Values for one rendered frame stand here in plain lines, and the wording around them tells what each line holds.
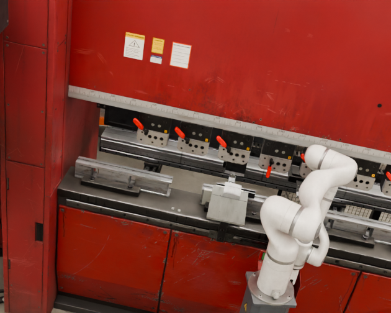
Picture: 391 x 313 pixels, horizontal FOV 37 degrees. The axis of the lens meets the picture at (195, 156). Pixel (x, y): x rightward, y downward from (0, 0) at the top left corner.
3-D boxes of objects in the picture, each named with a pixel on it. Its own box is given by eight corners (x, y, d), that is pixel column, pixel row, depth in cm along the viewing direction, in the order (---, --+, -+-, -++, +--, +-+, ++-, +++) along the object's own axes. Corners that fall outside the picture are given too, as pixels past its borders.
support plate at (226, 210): (206, 218, 273) (206, 216, 273) (213, 186, 295) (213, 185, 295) (244, 226, 272) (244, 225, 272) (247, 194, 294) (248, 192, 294)
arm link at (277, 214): (288, 269, 223) (305, 221, 210) (246, 248, 230) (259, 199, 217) (301, 253, 232) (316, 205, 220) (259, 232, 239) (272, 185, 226)
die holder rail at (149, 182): (74, 177, 303) (75, 161, 298) (78, 171, 308) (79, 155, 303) (169, 197, 301) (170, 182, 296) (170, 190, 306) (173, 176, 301)
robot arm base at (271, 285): (298, 306, 234) (310, 272, 224) (252, 304, 230) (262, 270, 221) (287, 272, 249) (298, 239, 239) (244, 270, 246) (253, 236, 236)
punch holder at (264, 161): (257, 167, 282) (264, 138, 274) (258, 158, 290) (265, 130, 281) (288, 174, 282) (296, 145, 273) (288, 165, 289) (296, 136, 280)
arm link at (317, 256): (348, 205, 263) (321, 266, 267) (314, 191, 268) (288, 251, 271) (346, 207, 254) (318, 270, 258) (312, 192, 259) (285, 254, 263)
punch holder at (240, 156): (216, 159, 283) (222, 130, 274) (218, 150, 290) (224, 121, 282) (247, 166, 283) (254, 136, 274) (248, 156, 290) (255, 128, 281)
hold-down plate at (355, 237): (314, 235, 293) (315, 231, 292) (313, 229, 298) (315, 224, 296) (373, 248, 292) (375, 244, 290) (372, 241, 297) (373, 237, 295)
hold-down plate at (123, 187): (80, 184, 298) (80, 180, 297) (84, 179, 303) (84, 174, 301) (138, 197, 297) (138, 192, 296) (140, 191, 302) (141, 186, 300)
